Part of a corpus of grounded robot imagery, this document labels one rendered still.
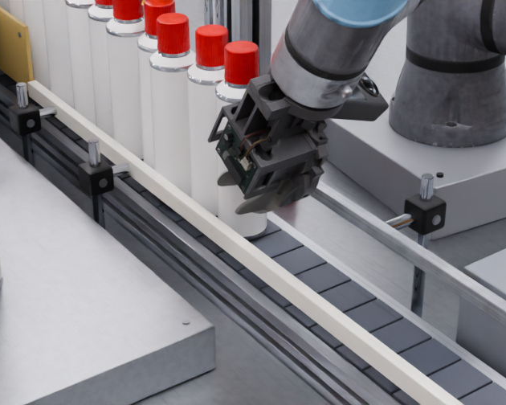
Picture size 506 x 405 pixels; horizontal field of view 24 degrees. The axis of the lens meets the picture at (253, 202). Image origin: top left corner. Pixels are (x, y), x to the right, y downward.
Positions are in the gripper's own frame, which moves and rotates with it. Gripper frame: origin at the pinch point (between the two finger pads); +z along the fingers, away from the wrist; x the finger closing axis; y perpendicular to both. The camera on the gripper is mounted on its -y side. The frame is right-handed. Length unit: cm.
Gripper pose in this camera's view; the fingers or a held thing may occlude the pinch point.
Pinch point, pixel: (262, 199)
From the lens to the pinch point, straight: 117.0
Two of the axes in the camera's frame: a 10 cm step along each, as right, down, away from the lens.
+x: 5.0, 7.9, -3.6
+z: -2.9, 5.5, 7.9
